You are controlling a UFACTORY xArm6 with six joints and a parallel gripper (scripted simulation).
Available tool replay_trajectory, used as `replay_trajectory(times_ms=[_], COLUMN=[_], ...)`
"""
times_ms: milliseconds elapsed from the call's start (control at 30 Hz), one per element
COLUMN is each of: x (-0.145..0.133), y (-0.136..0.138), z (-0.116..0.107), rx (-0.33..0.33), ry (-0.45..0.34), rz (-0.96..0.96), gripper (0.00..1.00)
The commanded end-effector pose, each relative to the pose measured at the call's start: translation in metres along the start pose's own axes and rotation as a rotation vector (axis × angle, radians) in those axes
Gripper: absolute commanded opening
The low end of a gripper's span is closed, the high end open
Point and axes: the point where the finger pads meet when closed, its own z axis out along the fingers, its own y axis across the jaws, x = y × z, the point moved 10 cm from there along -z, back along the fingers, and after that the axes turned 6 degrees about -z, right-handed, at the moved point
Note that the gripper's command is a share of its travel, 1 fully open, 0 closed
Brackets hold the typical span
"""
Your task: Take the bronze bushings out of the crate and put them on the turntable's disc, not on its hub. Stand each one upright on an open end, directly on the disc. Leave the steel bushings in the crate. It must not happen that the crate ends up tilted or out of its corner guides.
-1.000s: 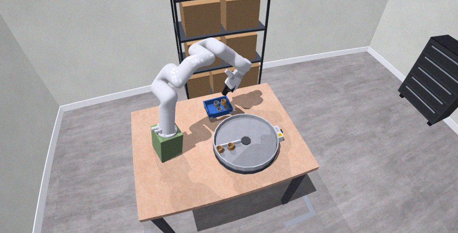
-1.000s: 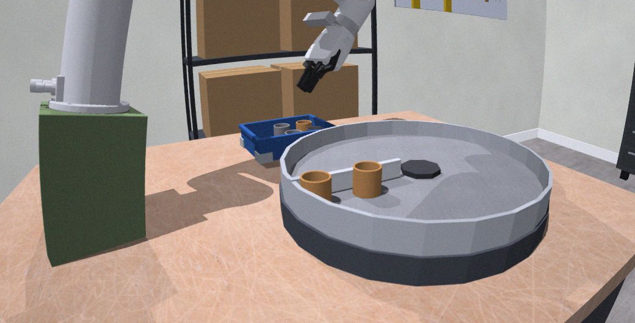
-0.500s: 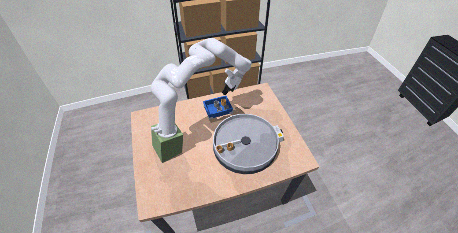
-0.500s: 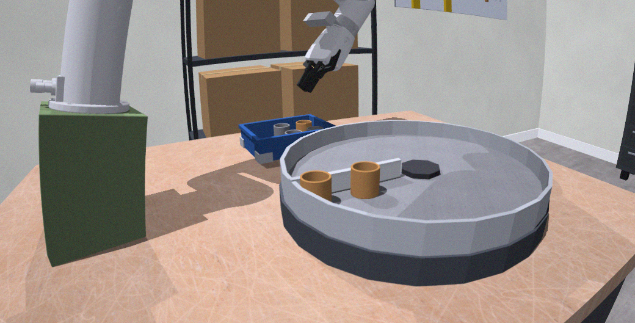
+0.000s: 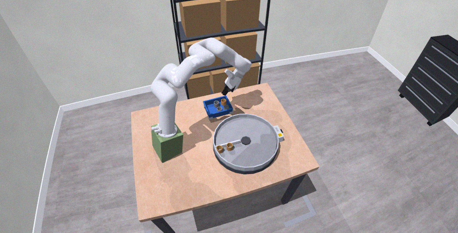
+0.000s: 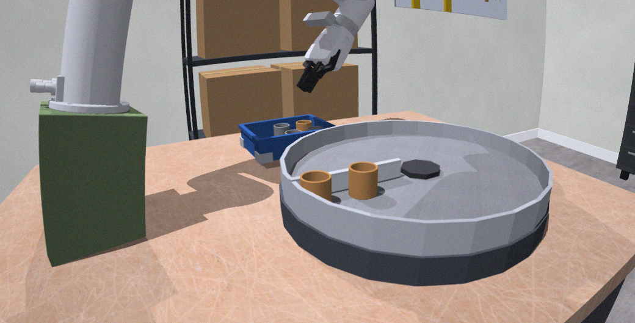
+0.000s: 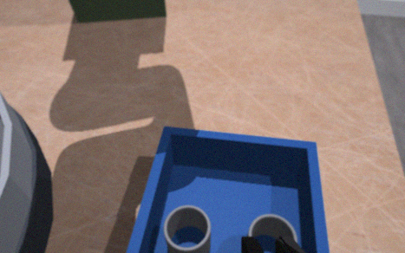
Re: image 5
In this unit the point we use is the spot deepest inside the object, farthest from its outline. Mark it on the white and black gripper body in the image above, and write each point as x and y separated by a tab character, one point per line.
232	83

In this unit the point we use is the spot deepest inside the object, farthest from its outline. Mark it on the grey round turntable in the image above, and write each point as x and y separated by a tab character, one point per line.
255	143

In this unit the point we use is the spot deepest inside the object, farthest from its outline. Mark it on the blue open-top crate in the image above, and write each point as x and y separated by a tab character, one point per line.
212	111

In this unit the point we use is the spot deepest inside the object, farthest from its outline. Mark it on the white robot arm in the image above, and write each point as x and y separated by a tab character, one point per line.
201	54

